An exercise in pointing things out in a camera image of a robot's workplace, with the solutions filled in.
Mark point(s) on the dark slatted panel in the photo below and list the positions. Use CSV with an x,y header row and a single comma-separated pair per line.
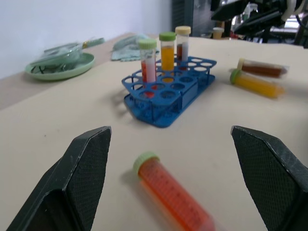
x,y
190,16

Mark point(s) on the crumpled clear plastic bag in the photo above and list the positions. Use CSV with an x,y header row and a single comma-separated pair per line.
x,y
60,54

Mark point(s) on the pale green plate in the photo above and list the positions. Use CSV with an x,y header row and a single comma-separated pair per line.
x,y
72,71

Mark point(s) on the blue test tube rack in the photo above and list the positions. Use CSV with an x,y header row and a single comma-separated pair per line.
x,y
190,96

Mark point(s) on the pale green spoon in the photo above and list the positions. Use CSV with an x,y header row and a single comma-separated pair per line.
x,y
93,42

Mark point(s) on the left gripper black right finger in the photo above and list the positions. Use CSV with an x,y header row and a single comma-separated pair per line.
x,y
274,183

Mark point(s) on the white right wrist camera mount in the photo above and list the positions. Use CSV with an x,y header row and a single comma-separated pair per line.
x,y
292,10

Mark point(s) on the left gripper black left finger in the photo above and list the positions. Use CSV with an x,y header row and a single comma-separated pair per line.
x,y
72,183

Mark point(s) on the yellow liquid tube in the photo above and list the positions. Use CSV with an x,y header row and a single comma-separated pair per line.
x,y
257,85
167,55

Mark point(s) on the brown liquid tube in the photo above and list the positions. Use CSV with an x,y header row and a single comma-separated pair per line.
x,y
262,69
183,31

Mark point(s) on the pale green towel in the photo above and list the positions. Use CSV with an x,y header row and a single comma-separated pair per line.
x,y
125,50

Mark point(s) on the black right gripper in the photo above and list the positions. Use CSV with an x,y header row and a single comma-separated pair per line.
x,y
264,6

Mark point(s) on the beige lidded container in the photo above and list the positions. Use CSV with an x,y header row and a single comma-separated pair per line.
x,y
217,32

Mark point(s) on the red liquid tube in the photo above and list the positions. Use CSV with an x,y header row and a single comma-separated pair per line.
x,y
147,44
168,187

